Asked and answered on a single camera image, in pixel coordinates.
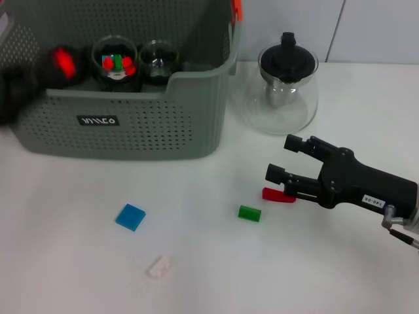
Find grey-green perforated storage bin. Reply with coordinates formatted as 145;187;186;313
0;0;243;162

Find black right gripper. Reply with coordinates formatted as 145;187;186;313
264;133;419;219

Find blue flat toy brick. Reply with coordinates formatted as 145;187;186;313
115;203;147;232

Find small red sloped brick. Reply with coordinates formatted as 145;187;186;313
52;47;78;80

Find bright red wedge brick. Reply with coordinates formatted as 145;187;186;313
121;56;137;77

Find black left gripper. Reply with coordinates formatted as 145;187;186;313
0;48;79;125

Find long dark red brick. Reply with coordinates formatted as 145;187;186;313
261;187;297;203

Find black teapot lid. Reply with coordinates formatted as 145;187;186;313
261;31;315;82

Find orange bin handle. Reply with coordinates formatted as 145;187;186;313
231;0;244;24

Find glass teacup with black sleeve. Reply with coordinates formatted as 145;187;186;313
139;39;180;86
90;35;143;93

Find clear white toy brick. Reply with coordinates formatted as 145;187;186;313
145;255;173;279

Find clear glass teapot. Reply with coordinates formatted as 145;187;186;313
244;41;319;135

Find green rectangular toy brick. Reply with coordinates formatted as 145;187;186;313
238;205;262;223

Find right arm silver plug cable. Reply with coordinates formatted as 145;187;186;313
381;205;419;253

